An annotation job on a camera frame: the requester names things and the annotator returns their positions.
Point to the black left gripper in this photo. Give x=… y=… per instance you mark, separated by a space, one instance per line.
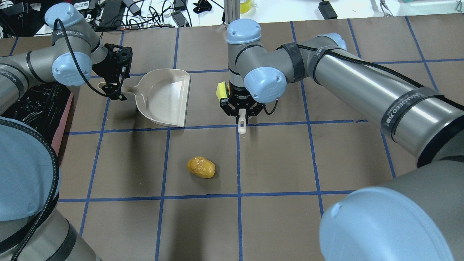
x=110 y=69

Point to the beige plastic dustpan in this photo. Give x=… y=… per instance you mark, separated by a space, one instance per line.
x=162 y=96

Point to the yellow green sponge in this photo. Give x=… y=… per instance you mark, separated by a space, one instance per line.
x=222 y=91

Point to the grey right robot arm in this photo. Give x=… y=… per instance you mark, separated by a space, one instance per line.
x=415 y=217

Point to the bin with black bag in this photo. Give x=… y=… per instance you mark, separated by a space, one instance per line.
x=45 y=108

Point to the beige hand brush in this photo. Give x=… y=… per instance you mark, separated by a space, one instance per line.
x=242 y=121

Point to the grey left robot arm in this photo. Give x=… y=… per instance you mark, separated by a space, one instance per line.
x=32 y=229

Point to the aluminium frame post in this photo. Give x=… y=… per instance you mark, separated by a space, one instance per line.
x=231 y=11

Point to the black power adapter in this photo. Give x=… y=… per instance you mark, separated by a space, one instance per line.
x=326 y=10

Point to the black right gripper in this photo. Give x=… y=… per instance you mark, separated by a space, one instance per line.
x=237 y=94

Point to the yellow potato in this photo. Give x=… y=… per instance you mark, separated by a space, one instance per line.
x=201 y=167

